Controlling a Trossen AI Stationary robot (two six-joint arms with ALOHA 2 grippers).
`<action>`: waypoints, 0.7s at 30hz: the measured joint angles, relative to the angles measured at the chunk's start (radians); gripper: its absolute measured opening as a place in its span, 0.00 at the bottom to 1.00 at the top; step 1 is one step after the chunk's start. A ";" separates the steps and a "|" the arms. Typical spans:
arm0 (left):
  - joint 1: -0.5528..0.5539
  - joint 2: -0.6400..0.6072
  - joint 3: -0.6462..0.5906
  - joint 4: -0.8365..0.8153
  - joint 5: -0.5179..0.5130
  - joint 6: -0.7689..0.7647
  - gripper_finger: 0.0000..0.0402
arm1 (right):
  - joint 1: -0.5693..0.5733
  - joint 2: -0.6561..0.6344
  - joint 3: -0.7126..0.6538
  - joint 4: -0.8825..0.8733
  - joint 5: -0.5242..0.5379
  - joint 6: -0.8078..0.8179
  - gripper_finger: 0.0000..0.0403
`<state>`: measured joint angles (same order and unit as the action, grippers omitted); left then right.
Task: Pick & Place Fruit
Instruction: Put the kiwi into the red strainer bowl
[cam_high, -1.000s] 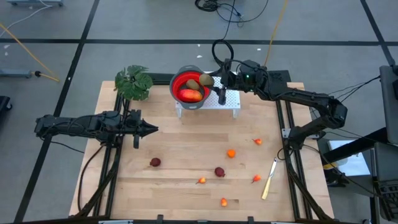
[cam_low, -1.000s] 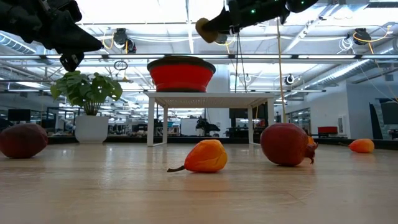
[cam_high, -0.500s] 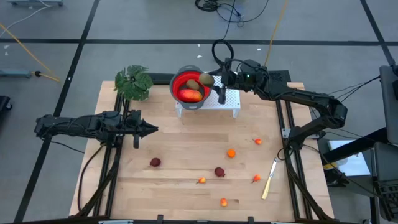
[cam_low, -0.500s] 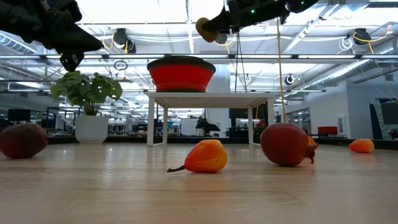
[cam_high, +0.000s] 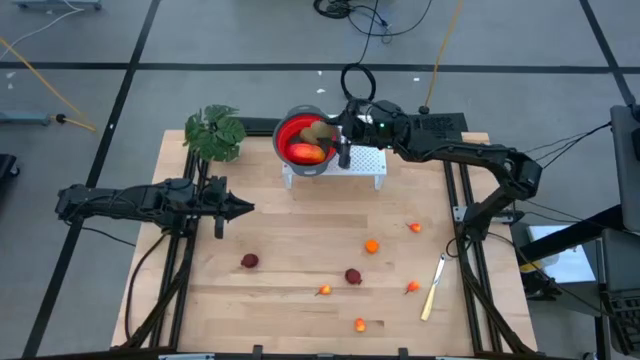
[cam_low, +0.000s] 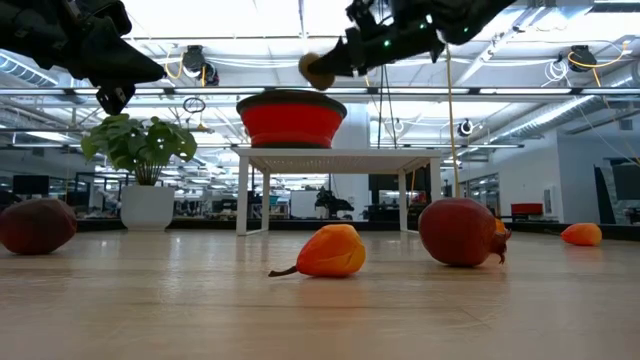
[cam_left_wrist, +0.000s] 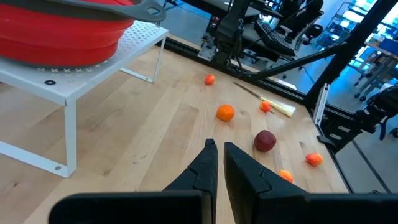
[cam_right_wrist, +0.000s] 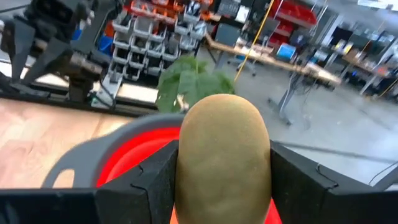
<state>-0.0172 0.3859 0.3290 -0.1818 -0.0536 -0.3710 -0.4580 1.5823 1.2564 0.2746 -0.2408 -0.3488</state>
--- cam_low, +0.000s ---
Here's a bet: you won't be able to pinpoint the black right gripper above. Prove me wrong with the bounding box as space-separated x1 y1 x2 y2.
306 0 447 78

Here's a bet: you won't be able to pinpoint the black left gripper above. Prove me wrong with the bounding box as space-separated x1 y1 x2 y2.
28 0 167 117

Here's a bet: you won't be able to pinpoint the olive green toy kiwi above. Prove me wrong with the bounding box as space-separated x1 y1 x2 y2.
298 51 337 92

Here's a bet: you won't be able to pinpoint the red collapsible bowl grey rim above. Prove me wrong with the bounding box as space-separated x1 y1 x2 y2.
235 88 348 150

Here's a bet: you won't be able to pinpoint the dark red-brown oval fruit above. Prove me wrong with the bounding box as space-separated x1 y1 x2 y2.
0 197 79 257

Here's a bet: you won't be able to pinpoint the dark red toy pomegranate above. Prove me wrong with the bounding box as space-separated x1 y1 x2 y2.
418 196 512 269

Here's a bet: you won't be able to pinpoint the small orange pear with stem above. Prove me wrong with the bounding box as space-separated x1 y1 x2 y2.
559 222 604 248
267 223 367 279

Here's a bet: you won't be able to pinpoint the white perforated shelf riser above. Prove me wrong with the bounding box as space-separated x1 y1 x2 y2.
233 147 444 237

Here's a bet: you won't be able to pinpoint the green plant in white pot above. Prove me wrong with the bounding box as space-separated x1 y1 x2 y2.
79 113 199 233

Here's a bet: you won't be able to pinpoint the black background robot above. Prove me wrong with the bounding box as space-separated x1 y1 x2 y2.
314 187 355 220

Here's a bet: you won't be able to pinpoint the black background monitor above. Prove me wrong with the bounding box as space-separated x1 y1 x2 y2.
12 174 50 197

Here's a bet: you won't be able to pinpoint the red background box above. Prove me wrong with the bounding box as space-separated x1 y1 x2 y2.
510 202 544 217

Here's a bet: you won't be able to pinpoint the black background panel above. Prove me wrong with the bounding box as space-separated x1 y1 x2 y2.
593 158 640 225

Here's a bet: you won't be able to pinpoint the black ceiling cable reel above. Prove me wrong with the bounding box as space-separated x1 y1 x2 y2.
165 44 221 87
544 43 631 89

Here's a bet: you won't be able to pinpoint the black hanging cable loop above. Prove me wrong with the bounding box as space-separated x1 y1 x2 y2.
182 96 207 115

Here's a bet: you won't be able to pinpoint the black hanging cables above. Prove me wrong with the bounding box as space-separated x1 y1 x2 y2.
375 64 399 150

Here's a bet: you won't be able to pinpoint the black aluminium table frame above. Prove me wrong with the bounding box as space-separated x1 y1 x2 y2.
74 217 640 242

